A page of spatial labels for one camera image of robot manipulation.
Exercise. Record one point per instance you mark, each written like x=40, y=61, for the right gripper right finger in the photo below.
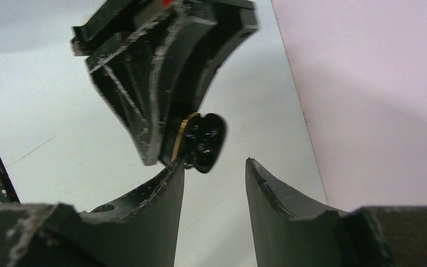
x=292, y=229

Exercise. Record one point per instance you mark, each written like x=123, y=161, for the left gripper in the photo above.
x=131, y=49

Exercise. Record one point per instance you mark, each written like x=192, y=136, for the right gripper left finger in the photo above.
x=139, y=228

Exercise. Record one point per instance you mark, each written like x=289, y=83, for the black earbud charging case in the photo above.
x=199, y=141

